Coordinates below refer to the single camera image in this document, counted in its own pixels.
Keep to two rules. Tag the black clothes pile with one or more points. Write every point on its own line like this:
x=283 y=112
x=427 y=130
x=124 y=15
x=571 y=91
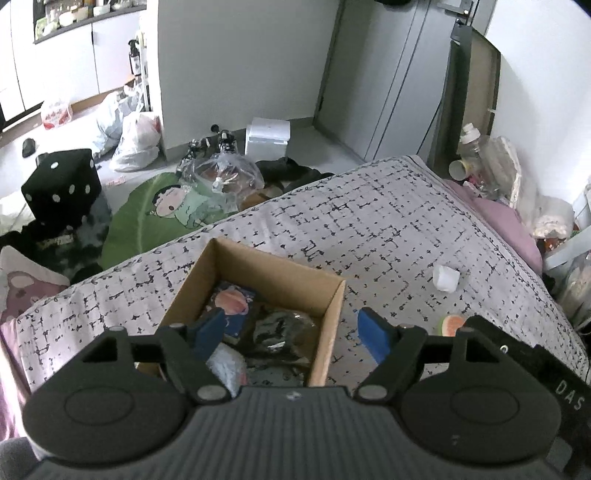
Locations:
x=295 y=171

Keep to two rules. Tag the heap of white plastic bags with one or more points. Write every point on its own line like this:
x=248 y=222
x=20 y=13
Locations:
x=549 y=217

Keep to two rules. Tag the white kitchen base cabinets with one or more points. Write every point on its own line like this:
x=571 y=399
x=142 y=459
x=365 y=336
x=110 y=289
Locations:
x=69 y=60

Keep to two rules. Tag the grey door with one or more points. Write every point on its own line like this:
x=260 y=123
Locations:
x=383 y=69

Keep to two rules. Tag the colourful printed soft pouch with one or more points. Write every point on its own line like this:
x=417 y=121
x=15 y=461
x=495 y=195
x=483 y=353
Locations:
x=235 y=304

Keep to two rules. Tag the watermelon slice soft toy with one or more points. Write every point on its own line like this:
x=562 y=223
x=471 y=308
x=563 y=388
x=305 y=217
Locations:
x=450 y=325

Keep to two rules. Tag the dark mottled cloth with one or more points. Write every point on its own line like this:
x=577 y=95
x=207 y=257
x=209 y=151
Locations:
x=87 y=240

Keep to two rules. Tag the white box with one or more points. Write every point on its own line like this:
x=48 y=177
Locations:
x=267 y=138

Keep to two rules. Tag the clear plastic bag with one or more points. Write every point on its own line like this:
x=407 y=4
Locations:
x=226 y=177

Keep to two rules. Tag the black slipper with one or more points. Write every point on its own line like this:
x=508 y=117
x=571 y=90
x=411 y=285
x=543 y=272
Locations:
x=29 y=147

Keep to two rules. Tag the black dice stool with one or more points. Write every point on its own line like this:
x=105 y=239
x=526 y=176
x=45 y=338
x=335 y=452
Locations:
x=60 y=184

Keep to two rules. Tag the pink pillow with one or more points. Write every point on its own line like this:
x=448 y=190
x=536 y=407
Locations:
x=503 y=221

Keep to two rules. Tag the clear plastic bottle white cap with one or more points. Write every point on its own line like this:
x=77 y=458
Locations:
x=475 y=152

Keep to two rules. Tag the paper cup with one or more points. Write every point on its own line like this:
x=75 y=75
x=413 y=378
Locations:
x=459 y=170

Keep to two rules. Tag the dark spray bottle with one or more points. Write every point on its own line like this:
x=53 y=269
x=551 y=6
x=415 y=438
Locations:
x=134 y=57

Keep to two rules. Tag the pink cartoon cushion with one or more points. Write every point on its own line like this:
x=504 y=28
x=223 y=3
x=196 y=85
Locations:
x=27 y=281

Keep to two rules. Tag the white plastic bag red print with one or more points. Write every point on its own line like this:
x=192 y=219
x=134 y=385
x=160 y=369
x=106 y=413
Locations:
x=138 y=143

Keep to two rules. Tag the white cube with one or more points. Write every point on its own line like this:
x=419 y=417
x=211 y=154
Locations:
x=446 y=278

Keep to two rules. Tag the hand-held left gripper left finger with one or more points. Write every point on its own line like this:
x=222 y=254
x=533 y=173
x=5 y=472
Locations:
x=210 y=330

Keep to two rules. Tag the black soft item white patch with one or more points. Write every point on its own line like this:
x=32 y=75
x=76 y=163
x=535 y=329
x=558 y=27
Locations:
x=281 y=332

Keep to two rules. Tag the brown cardboard box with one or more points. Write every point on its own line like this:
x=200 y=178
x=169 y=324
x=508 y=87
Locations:
x=328 y=341

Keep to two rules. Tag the brown board black frame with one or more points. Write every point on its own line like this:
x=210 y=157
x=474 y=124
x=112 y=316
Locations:
x=471 y=83

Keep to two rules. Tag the green leaf cushion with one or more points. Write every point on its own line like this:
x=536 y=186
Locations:
x=134 y=217

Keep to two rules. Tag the red and white plastic bag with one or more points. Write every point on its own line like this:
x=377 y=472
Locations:
x=56 y=115

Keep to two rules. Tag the pale blue plastic bag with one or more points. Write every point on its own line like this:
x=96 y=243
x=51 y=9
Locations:
x=113 y=120

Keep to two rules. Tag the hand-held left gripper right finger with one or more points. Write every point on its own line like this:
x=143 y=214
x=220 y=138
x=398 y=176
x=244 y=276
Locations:
x=374 y=334

